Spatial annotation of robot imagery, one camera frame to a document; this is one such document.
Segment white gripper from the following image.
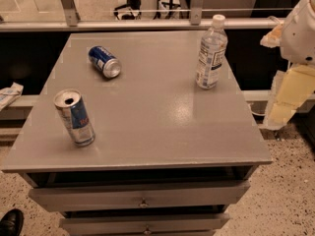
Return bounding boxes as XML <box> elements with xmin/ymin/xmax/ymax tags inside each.
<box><xmin>260</xmin><ymin>0</ymin><xmax>315</xmax><ymax>130</ymax></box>

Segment clear plastic water bottle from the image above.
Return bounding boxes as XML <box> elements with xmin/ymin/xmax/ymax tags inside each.
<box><xmin>196</xmin><ymin>14</ymin><xmax>228</xmax><ymax>89</ymax></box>

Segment metal railing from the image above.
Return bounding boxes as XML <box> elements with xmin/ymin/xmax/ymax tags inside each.
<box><xmin>0</xmin><ymin>0</ymin><xmax>299</xmax><ymax>32</ymax></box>

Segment upper grey drawer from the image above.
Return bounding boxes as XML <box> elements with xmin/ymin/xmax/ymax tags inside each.
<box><xmin>29</xmin><ymin>181</ymin><xmax>250</xmax><ymax>211</ymax></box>

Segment grey drawer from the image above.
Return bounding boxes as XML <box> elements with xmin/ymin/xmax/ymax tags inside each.
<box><xmin>29</xmin><ymin>181</ymin><xmax>250</xmax><ymax>211</ymax></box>
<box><xmin>60</xmin><ymin>213</ymin><xmax>229</xmax><ymax>236</ymax></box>

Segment grey drawer cabinet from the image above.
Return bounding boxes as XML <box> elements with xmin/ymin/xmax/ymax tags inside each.
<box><xmin>0</xmin><ymin>29</ymin><xmax>274</xmax><ymax>236</ymax></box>

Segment black office chair base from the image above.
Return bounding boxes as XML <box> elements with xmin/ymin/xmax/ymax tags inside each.
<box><xmin>113</xmin><ymin>0</ymin><xmax>141</xmax><ymax>20</ymax></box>

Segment blue soda can lying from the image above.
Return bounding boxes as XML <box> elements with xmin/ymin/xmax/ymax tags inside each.
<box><xmin>89</xmin><ymin>46</ymin><xmax>122</xmax><ymax>79</ymax></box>

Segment lower grey drawer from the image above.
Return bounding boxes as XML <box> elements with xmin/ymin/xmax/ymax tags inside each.
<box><xmin>60</xmin><ymin>213</ymin><xmax>229</xmax><ymax>236</ymax></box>

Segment blue silver energy drink can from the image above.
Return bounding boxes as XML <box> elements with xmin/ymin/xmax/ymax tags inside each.
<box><xmin>53</xmin><ymin>88</ymin><xmax>95</xmax><ymax>147</ymax></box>

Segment white crumpled packet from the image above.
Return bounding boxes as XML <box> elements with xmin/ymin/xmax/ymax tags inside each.
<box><xmin>0</xmin><ymin>83</ymin><xmax>24</xmax><ymax>111</ymax></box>

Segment black shoe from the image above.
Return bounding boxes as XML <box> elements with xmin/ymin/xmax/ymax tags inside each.
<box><xmin>0</xmin><ymin>208</ymin><xmax>24</xmax><ymax>236</ymax></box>

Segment white cable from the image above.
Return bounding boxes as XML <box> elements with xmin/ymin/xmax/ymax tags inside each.
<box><xmin>248</xmin><ymin>102</ymin><xmax>266</xmax><ymax>118</ymax></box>

